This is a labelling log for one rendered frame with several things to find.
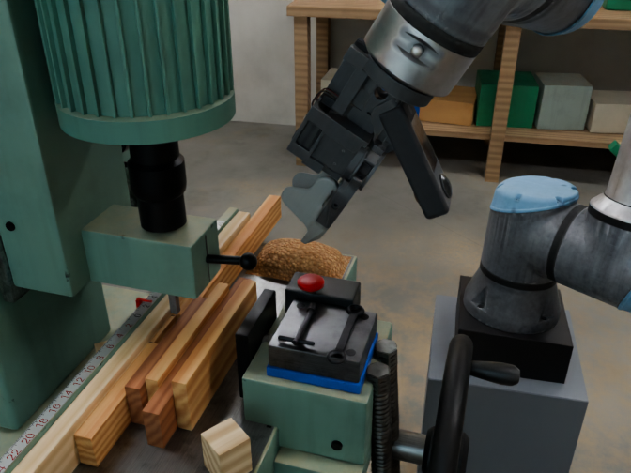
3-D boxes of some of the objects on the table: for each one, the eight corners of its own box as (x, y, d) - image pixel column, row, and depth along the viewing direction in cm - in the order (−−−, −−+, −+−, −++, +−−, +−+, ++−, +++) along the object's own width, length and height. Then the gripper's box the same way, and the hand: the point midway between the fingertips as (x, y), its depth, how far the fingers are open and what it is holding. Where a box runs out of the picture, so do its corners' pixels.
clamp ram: (302, 411, 70) (301, 346, 66) (238, 397, 72) (234, 333, 68) (325, 358, 78) (325, 297, 73) (267, 348, 80) (264, 287, 75)
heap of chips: (336, 288, 92) (337, 267, 90) (245, 273, 95) (243, 251, 93) (351, 257, 99) (352, 236, 98) (266, 244, 103) (265, 223, 101)
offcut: (234, 449, 66) (231, 417, 64) (253, 470, 64) (250, 437, 62) (204, 465, 64) (200, 433, 62) (222, 488, 62) (219, 455, 60)
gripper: (367, 28, 61) (269, 190, 73) (344, 50, 54) (238, 226, 65) (442, 79, 62) (331, 232, 73) (429, 108, 54) (308, 273, 66)
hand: (315, 236), depth 69 cm, fingers closed
